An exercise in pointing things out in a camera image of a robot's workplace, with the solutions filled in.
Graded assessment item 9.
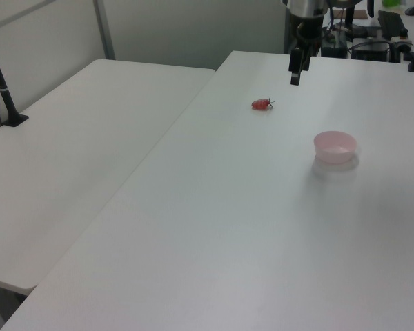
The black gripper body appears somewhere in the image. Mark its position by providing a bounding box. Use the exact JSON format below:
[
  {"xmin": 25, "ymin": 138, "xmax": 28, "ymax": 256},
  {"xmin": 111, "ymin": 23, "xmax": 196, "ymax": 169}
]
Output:
[{"xmin": 295, "ymin": 14, "xmax": 324, "ymax": 52}]

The red toy strawberry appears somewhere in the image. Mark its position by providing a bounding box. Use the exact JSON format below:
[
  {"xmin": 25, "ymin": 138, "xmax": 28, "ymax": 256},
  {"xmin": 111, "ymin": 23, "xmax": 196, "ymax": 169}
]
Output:
[{"xmin": 250, "ymin": 97, "xmax": 276, "ymax": 112}]

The pink plastic bowl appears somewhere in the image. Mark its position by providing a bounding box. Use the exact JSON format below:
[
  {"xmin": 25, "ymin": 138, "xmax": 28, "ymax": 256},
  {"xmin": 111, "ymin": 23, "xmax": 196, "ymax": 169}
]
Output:
[{"xmin": 313, "ymin": 130, "xmax": 358, "ymax": 164}]

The black monitor stand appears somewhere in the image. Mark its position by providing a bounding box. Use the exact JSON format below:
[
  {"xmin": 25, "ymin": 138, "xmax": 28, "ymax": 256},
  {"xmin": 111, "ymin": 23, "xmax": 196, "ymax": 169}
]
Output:
[{"xmin": 333, "ymin": 0, "xmax": 366, "ymax": 35}]

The brown board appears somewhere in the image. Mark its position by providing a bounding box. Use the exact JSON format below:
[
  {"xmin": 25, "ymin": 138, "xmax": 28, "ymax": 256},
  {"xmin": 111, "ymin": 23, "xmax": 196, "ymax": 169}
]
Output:
[{"xmin": 332, "ymin": 9, "xmax": 369, "ymax": 20}]

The black electronics box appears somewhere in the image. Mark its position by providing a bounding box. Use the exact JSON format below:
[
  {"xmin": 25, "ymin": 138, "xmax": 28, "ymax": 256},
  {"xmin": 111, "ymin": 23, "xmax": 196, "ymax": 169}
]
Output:
[{"xmin": 350, "ymin": 37, "xmax": 401, "ymax": 63}]

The black keyboard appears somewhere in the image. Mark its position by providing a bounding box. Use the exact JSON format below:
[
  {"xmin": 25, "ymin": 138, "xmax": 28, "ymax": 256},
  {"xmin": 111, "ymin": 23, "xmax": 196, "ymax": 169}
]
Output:
[{"xmin": 377, "ymin": 10, "xmax": 407, "ymax": 39}]

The black camera stand pole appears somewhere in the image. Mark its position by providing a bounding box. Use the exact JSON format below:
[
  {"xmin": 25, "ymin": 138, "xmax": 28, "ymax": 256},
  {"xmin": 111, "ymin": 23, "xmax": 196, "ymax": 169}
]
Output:
[{"xmin": 0, "ymin": 27, "xmax": 30, "ymax": 128}]

